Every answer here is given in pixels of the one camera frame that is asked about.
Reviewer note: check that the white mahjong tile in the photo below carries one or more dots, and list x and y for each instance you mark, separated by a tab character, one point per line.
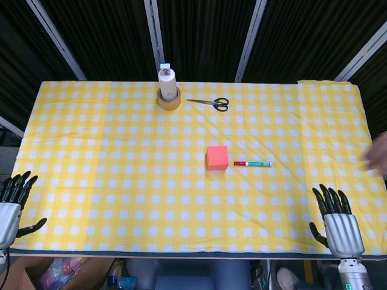
165	69

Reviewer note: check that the white cylindrical bottle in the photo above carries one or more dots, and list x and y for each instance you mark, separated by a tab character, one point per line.
167	86

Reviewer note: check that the black pleated curtain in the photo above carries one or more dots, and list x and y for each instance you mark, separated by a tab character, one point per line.
205	36

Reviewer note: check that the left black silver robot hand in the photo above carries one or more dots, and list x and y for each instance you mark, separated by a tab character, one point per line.
10	217

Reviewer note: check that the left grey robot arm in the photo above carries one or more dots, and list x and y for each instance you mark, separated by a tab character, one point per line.
3	259

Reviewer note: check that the person's bare hand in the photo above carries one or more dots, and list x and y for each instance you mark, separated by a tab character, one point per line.
379	154

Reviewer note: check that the yellow tape roll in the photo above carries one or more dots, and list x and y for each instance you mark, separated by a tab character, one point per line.
169	104

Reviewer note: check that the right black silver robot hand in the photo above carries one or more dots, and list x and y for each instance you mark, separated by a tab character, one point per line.
344	235

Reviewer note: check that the silver aluminium frame post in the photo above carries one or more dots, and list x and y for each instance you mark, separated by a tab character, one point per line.
154	33
362	51
54	39
251	39

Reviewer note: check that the yellow white checked tablecloth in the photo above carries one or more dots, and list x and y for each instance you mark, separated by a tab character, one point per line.
121	181

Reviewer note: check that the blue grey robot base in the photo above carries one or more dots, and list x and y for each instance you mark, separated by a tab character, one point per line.
187	275

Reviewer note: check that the red capped green marker pen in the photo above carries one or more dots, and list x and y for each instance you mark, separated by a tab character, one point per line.
254	163

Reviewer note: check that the silver aluminium frame rail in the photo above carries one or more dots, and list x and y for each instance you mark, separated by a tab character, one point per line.
10	127

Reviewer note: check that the brown cardboard box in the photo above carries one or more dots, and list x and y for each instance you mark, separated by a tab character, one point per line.
24	275

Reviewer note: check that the pink cube block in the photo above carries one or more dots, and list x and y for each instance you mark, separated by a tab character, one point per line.
217	158

